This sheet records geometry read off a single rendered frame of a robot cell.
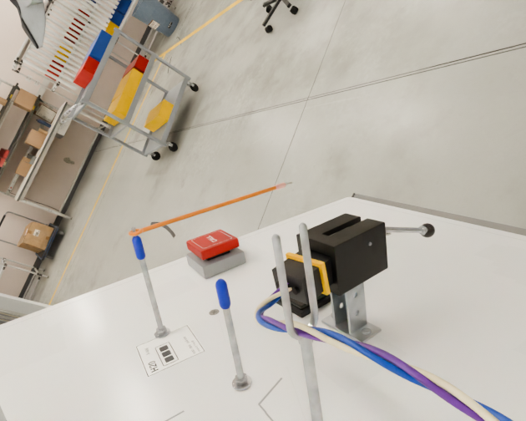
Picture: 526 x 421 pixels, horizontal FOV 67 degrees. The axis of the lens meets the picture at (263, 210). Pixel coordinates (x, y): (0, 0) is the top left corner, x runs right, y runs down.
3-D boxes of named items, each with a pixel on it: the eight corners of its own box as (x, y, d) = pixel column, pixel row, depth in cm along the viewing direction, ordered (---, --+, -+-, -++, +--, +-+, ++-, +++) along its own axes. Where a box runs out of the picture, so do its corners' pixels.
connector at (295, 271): (346, 272, 30) (342, 249, 29) (304, 306, 27) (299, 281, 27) (316, 263, 32) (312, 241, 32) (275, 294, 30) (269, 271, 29)
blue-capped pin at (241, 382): (255, 382, 29) (235, 278, 26) (239, 393, 28) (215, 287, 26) (245, 372, 30) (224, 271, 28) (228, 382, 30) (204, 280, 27)
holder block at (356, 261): (388, 268, 32) (385, 221, 31) (339, 296, 29) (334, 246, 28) (349, 255, 35) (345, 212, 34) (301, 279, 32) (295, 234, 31)
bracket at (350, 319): (381, 331, 32) (377, 276, 31) (361, 345, 31) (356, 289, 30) (341, 310, 36) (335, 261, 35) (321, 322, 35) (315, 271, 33)
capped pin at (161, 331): (174, 330, 37) (145, 224, 34) (162, 340, 36) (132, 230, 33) (162, 327, 38) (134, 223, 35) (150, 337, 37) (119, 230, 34)
